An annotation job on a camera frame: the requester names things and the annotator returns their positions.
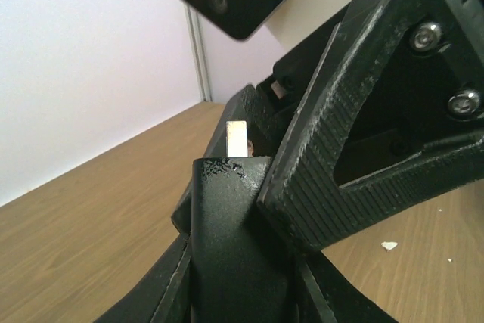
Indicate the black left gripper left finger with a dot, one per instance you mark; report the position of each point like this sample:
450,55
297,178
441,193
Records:
163,294

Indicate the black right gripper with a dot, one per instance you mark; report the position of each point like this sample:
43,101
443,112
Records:
392,116

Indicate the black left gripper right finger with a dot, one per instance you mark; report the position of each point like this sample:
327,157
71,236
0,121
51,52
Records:
323,294

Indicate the white debris chips right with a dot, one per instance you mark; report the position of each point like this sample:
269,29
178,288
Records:
420,232

